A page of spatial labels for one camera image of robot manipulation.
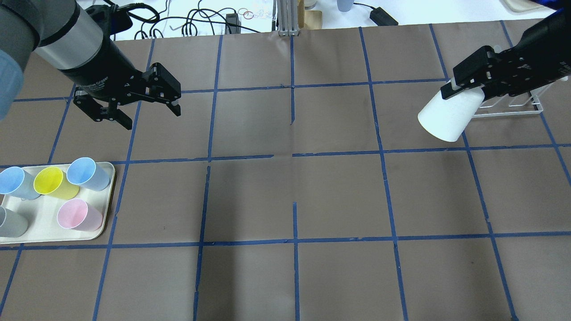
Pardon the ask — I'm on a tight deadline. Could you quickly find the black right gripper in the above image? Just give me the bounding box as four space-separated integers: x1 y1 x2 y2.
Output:
440 8 571 103

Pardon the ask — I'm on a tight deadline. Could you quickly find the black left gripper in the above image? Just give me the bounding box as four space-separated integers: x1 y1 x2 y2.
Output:
67 40 182 130

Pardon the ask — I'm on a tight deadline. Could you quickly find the pale cream plastic cup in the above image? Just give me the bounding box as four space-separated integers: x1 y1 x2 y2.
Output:
418 78 485 142

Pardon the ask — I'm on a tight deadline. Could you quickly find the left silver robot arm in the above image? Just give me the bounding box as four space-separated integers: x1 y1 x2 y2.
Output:
0 0 181 130

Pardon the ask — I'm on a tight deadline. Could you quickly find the light blue plastic cup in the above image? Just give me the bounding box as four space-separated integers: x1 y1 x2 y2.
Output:
66 157 111 191
0 166 40 200

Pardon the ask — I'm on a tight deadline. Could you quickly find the yellow plastic cup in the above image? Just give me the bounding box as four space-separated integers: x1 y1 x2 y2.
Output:
33 166 79 200

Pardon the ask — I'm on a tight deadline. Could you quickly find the pink plastic cup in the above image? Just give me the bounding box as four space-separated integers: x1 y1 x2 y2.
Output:
56 198 103 232

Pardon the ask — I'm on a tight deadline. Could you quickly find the blue cup on desk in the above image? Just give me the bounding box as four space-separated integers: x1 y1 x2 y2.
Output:
337 0 354 12

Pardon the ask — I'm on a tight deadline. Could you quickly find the grey plastic cup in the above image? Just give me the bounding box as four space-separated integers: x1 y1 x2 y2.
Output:
0 206 29 238

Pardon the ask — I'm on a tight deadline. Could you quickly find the black power adapter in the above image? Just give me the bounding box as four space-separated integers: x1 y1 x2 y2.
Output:
369 7 398 26

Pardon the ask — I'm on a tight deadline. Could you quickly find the cream plastic tray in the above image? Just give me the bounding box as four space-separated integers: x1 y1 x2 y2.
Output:
0 161 116 245

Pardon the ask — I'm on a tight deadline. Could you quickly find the white wire cup rack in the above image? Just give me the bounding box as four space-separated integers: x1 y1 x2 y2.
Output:
472 88 545 119

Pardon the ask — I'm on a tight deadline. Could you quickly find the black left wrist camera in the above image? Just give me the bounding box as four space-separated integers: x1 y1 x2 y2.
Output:
85 4 133 37

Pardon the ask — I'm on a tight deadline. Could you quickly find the aluminium frame post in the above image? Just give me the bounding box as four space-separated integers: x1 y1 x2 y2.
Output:
275 0 300 37

